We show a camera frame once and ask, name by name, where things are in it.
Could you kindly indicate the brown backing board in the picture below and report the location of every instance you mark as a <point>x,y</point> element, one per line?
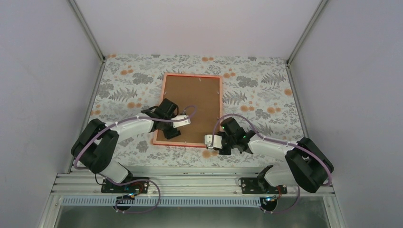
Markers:
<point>192,107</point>

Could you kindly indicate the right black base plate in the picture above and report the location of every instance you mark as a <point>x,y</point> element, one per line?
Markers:
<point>255,186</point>

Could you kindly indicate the red picture frame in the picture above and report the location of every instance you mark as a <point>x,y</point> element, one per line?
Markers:
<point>189,110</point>

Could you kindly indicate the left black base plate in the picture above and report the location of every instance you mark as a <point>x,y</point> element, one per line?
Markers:
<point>140,186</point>

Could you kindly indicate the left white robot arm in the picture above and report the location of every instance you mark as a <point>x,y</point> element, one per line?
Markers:
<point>96,145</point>

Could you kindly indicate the floral patterned table mat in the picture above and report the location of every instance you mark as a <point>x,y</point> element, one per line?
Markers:
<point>256,89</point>

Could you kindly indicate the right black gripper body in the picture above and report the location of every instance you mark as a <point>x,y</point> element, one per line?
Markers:
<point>231,140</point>

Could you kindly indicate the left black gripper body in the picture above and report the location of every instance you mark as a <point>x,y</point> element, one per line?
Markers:
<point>167,134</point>

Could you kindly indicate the aluminium rail base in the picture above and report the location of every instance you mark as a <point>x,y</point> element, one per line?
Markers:
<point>172,181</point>

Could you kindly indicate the grey slotted cable duct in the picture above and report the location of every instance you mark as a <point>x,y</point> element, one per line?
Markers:
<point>164,201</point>

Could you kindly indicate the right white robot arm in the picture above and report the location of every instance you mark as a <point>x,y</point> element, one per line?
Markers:
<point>302,163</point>

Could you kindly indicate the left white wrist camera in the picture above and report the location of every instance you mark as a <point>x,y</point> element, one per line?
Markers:
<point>180,121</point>

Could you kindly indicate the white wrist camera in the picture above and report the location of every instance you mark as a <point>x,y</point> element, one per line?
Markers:
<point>180,121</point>
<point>208,141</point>

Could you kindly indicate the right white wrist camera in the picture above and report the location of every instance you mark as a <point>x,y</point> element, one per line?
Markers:
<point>208,141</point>

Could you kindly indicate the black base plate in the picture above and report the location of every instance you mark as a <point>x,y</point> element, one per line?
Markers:
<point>255,186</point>
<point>140,186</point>

